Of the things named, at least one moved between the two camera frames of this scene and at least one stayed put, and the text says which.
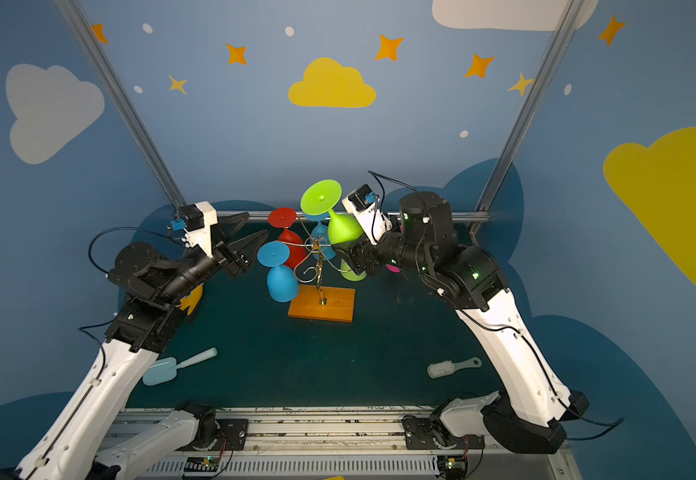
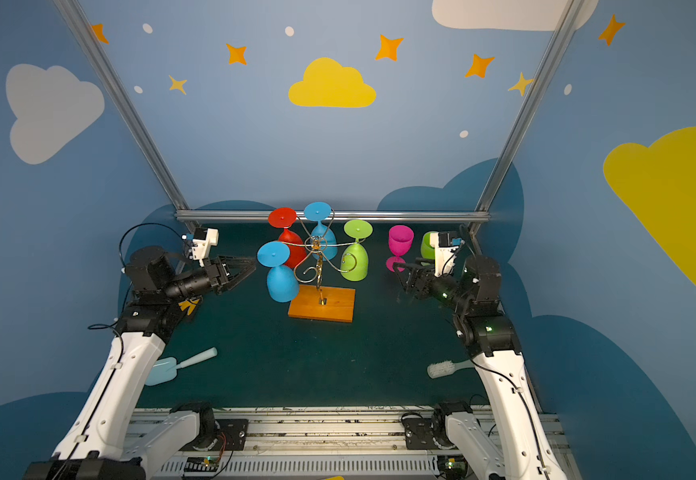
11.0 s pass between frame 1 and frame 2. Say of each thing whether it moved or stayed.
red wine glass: stayed
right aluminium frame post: stayed
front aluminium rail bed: stayed
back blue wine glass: stayed
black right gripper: moved
